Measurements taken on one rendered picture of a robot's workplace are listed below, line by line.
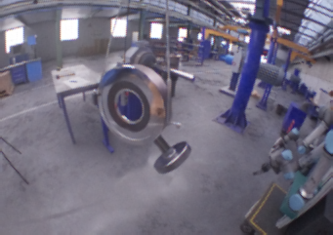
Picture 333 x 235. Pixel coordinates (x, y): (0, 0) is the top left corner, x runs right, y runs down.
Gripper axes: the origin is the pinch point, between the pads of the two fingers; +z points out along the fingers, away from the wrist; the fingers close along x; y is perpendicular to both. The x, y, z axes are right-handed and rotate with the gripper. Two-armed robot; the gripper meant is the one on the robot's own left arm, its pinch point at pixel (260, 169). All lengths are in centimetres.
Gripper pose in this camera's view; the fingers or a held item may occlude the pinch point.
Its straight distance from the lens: 123.7
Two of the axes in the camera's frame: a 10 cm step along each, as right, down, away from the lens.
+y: -4.0, -7.8, 4.9
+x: -9.0, 2.4, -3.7
